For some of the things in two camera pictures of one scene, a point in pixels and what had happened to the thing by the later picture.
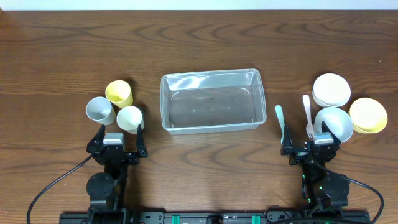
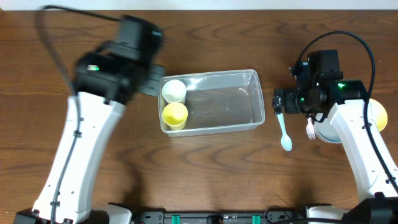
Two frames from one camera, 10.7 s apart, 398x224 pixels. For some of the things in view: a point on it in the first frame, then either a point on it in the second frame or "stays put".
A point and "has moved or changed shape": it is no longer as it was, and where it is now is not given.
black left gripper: x=115 y=154 → x=154 y=80
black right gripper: x=311 y=155 → x=278 y=101
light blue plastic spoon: x=279 y=109 stays put
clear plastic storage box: x=201 y=101 stays put
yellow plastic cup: x=119 y=93 has moved or changed shape
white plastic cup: x=129 y=118 → x=173 y=91
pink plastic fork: x=310 y=127 stays put
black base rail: x=220 y=217 stays put
